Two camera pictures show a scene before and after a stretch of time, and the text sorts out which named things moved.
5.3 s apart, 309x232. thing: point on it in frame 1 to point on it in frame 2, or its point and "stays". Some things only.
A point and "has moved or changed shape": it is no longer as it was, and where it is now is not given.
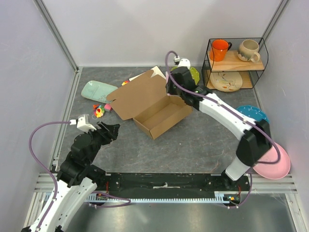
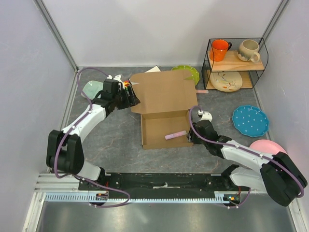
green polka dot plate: (194, 74) stays
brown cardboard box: (147, 102) has moved or changed shape
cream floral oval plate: (227, 81) stays
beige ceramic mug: (247, 51) stays
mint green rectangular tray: (98, 91) stays
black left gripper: (109, 132) to (131, 101)
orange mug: (220, 48) stays
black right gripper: (171, 80) to (191, 138)
